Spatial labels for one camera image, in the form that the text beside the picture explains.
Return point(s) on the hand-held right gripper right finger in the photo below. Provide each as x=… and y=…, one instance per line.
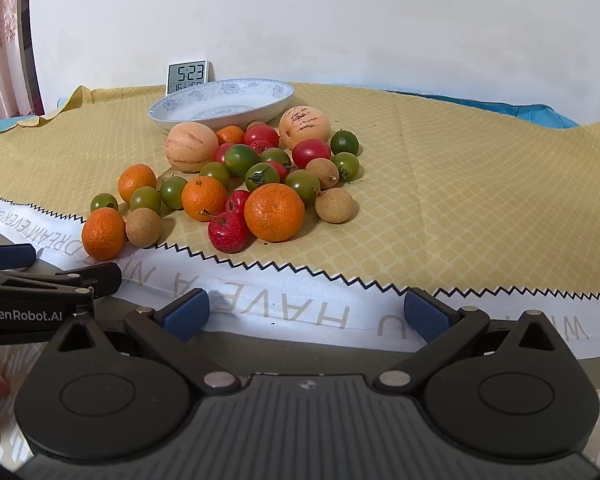
x=426, y=312

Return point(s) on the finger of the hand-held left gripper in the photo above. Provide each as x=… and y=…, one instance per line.
x=10, y=256
x=100, y=277

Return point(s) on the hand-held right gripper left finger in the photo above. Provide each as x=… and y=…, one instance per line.
x=187, y=309

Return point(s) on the mandarin orange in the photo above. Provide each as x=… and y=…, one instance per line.
x=136, y=182
x=204, y=198
x=229, y=134
x=274, y=212
x=103, y=233

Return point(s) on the tan longan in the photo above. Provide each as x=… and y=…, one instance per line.
x=334, y=205
x=255, y=124
x=322, y=170
x=143, y=227

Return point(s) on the red cherry with stem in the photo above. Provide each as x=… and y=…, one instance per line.
x=228, y=233

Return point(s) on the red cherry tomato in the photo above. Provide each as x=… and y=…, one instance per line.
x=281, y=169
x=222, y=152
x=261, y=135
x=311, y=151
x=260, y=147

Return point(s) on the white blue-patterned plate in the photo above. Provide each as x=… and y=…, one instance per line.
x=215, y=102

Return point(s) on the red hawthorn berry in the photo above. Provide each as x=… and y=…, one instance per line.
x=237, y=203

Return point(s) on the yellow patterned cloth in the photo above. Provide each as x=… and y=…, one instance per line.
x=455, y=185

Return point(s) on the pale striped pepino melon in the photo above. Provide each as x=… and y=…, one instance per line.
x=192, y=144

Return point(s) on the orange fruit beside plate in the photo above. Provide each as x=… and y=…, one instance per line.
x=305, y=127

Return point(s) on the white digital clock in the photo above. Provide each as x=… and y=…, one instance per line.
x=190, y=72

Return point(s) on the blue cloth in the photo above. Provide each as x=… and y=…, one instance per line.
x=540, y=112

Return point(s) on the dark wooden frame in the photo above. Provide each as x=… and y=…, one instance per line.
x=30, y=35

